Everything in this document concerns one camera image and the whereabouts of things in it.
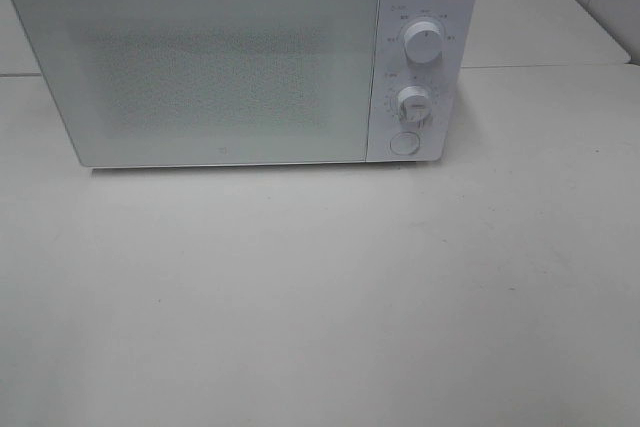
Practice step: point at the round white door button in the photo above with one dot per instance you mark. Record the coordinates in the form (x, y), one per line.
(405, 143)

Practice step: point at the white timer knob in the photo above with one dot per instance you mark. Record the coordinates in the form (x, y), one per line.
(414, 104)

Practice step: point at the white microwave door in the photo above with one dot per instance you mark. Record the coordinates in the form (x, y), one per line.
(152, 83)

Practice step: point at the upper white power knob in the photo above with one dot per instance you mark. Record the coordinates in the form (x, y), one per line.
(423, 41)

